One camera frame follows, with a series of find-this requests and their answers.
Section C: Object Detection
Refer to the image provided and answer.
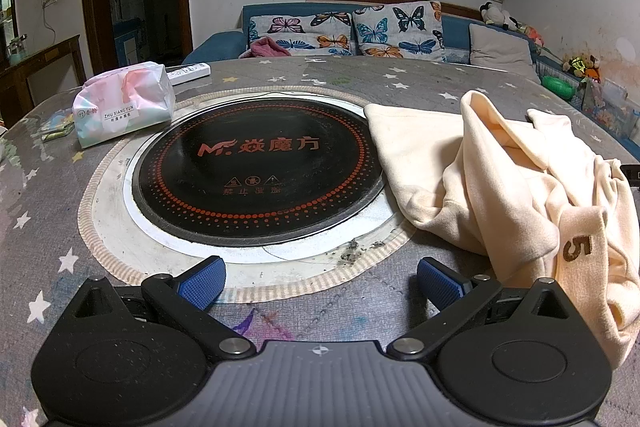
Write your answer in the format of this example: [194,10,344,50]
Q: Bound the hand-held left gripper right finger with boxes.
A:
[387,257,571,358]

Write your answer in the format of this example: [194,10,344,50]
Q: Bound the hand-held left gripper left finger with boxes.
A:
[70,255,256,358]

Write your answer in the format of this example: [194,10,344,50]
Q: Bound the cream sweatshirt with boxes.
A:
[364,90,640,370]

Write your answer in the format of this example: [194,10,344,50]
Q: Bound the clear storage box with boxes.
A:
[580,79,640,140]

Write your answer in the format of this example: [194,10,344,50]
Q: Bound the round black induction cooktop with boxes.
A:
[120,92,401,265]

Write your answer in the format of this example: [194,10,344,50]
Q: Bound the yellow and brown plush toys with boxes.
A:
[562,53,601,80]

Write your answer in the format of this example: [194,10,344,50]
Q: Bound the grey star-print tablecloth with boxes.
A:
[0,57,640,427]

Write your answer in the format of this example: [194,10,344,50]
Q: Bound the orange plush toy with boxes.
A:
[520,24,546,48]

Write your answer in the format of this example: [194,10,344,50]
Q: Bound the grey cushion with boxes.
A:
[469,23,542,80]

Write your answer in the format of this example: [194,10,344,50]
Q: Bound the pastel tissue pack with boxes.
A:
[72,62,176,149]

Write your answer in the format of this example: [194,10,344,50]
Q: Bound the black and white plush toy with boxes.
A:
[479,2,521,30]

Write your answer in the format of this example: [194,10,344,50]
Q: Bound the white remote control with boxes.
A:
[165,63,212,84]

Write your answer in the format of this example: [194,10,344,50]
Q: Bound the small colourful card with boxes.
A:
[42,112,76,142]

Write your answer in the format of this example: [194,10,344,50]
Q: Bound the blue sofa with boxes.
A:
[182,2,640,142]

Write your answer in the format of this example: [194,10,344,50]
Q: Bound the pink cloth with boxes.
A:
[239,37,292,59]

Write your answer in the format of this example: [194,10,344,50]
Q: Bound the butterfly print cushion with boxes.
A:
[351,1,447,64]
[248,11,357,56]

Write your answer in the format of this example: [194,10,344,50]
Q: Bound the wooden console table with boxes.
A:
[0,34,87,128]

